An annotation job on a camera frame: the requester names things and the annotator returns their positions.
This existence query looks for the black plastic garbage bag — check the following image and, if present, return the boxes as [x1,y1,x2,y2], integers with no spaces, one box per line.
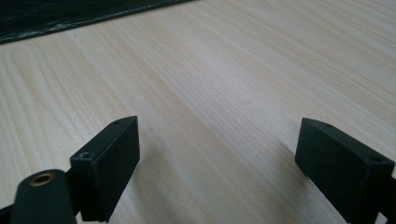
[0,0,195,45]

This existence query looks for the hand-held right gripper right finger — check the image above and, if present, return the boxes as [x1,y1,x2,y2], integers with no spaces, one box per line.
[294,117,396,224]

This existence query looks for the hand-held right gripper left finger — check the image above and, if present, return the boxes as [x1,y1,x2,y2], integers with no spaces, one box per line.
[69,115,141,223]

